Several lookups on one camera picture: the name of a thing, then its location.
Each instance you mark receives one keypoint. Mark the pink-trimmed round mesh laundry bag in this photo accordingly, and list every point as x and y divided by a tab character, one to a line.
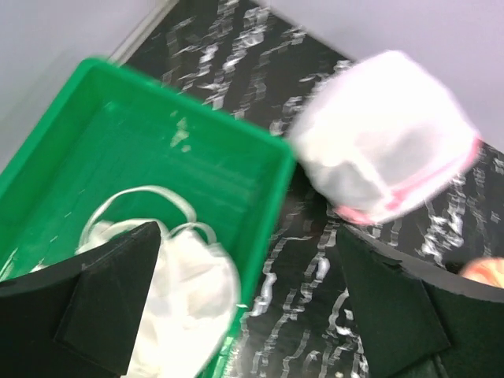
381	137

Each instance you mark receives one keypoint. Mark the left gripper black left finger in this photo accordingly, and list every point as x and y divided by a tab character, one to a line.
79	317

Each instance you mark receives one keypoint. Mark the white bra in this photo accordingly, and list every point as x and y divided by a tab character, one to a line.
194	293

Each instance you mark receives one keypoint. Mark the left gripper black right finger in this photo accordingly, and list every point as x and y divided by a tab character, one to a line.
416	319

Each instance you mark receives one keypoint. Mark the green plastic tray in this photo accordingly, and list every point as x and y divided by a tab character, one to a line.
111	129

